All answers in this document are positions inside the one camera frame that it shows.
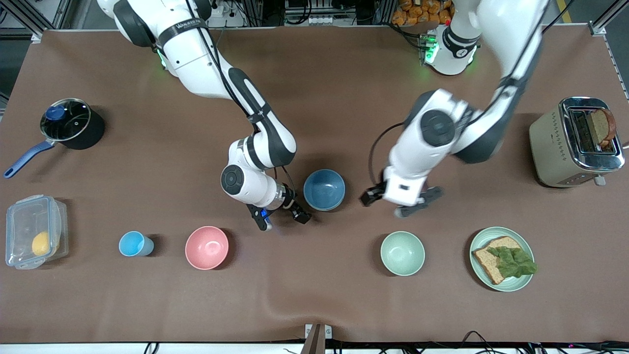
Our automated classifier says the blue bowl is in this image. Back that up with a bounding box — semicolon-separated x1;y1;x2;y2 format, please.
303;169;345;212

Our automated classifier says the pink bowl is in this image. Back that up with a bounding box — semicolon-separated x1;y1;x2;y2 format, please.
185;226;229;270

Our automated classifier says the blue cup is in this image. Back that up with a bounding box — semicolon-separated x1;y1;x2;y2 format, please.
118;231;154;257

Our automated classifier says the clear plastic lidded container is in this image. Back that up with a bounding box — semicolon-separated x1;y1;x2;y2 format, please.
5;195;69;270

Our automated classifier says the green lettuce leaf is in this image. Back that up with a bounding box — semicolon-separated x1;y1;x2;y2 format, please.
486;246;538;279

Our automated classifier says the beige and chrome toaster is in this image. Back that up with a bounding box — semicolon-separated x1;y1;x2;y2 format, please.
529;96;626;188

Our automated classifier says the brown toast slice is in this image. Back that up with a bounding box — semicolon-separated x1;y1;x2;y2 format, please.
590;108;617;149

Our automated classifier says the yellow lemon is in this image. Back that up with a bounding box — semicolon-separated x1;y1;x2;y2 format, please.
32;231;51;256

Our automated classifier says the metal bracket at table edge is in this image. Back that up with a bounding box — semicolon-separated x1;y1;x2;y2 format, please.
305;324;332;354

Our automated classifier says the brown bread slice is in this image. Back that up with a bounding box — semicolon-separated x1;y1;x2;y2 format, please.
472;236;524;285

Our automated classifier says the light green plate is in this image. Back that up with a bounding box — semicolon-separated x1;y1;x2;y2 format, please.
469;227;535;293

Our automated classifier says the brown table cover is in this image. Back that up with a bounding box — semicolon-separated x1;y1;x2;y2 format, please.
0;25;629;343

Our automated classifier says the black pot with blue handle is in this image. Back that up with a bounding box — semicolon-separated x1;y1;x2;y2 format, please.
4;98;105;178

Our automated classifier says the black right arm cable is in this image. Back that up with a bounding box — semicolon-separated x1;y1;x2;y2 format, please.
274;166;296;198

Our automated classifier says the light green bowl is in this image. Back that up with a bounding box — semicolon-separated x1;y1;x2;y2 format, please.
380;231;426;276

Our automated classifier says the white power strip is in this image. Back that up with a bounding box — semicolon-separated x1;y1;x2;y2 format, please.
286;16;335;26

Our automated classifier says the black looped floor cable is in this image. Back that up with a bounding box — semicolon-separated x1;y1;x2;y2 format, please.
461;330;496;346

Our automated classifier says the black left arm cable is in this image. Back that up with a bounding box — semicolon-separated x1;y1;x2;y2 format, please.
369;123;406;185

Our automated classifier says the bag of orange fruits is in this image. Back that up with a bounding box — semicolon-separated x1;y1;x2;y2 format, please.
392;0;454;26

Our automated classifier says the glass lid with blue knob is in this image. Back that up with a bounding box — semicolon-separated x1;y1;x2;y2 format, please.
40;98;92;142

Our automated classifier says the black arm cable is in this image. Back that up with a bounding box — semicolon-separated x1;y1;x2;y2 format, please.
369;123;406;185
274;166;296;198

